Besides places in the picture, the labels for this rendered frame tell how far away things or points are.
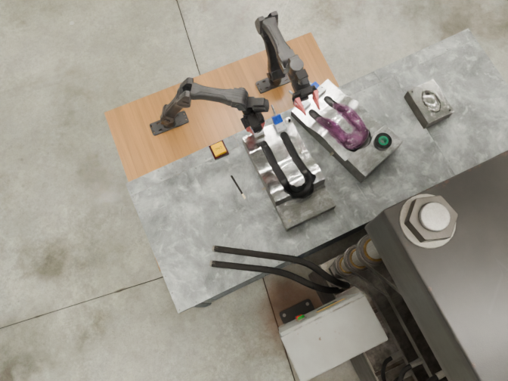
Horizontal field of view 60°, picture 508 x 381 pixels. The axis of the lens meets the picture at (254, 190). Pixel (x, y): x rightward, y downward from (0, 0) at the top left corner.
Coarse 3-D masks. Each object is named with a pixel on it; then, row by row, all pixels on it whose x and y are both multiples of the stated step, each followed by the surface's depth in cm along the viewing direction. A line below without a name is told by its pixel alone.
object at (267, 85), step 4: (288, 72) 234; (260, 80) 233; (264, 80) 233; (268, 80) 232; (276, 80) 226; (280, 80) 231; (284, 80) 233; (288, 80) 233; (256, 84) 233; (260, 84) 233; (264, 84) 233; (268, 84) 233; (272, 84) 231; (276, 84) 230; (280, 84) 232; (284, 84) 233; (260, 88) 232; (264, 88) 232; (268, 88) 232; (272, 88) 232; (260, 92) 232; (264, 92) 233
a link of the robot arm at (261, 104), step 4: (244, 88) 191; (248, 96) 194; (248, 100) 193; (252, 100) 193; (256, 100) 192; (260, 100) 191; (264, 100) 191; (236, 104) 189; (240, 104) 189; (248, 104) 193; (252, 104) 192; (256, 104) 191; (260, 104) 191; (264, 104) 191; (268, 104) 196; (240, 108) 192; (244, 108) 191; (256, 108) 194; (260, 108) 193; (264, 108) 192; (268, 108) 196; (256, 112) 196; (260, 112) 195; (264, 112) 195
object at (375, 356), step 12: (324, 264) 210; (348, 288) 209; (372, 300) 205; (384, 324) 202; (372, 348) 199; (384, 348) 199; (396, 348) 199; (372, 360) 198; (384, 360) 198; (396, 360) 198; (396, 372) 196
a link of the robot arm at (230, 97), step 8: (184, 80) 190; (192, 80) 188; (192, 88) 187; (200, 88) 187; (208, 88) 188; (216, 88) 188; (240, 88) 189; (184, 96) 186; (192, 96) 188; (200, 96) 188; (208, 96) 188; (216, 96) 188; (224, 96) 188; (232, 96) 188; (240, 96) 188; (184, 104) 194; (232, 104) 190
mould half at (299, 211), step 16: (272, 128) 217; (288, 128) 217; (256, 144) 215; (272, 144) 215; (304, 144) 215; (256, 160) 214; (288, 160) 213; (304, 160) 212; (272, 176) 210; (288, 176) 207; (320, 176) 206; (272, 192) 204; (320, 192) 211; (288, 208) 210; (304, 208) 209; (320, 208) 209; (288, 224) 208
